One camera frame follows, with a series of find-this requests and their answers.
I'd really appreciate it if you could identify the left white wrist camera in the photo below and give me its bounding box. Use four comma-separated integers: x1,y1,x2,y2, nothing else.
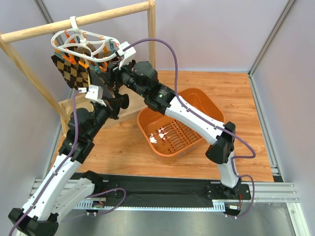
78,85,107,107

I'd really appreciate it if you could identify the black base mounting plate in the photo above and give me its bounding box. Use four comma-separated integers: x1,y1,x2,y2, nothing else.
66,172,252,207

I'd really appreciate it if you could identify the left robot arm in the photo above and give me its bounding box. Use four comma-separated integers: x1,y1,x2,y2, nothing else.
8,94,129,236

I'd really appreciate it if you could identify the orange brown argyle sock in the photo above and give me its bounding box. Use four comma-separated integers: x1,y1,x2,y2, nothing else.
93,46,113,73

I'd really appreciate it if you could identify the white round clip hanger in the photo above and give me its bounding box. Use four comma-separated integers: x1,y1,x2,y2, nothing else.
51,16,120,62

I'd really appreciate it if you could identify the orange plastic basket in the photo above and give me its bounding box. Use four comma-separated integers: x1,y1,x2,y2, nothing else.
137,88,225,162

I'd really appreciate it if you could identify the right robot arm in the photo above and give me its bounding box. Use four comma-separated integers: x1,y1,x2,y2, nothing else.
105,61,241,197

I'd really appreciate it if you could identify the black sock yellow trim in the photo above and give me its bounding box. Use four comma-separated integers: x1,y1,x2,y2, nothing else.
89,69,114,99

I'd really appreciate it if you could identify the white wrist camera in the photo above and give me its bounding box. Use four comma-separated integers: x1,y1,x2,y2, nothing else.
115,41,136,70
78,85,107,107

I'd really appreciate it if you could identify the wooden drying rack frame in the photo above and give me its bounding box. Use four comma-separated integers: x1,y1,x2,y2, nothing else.
0,0,156,134

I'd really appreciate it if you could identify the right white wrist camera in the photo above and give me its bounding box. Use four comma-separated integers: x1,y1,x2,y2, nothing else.
115,41,136,70

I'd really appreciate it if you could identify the aluminium slotted rail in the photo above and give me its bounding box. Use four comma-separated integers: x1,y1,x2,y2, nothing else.
30,177,298,215

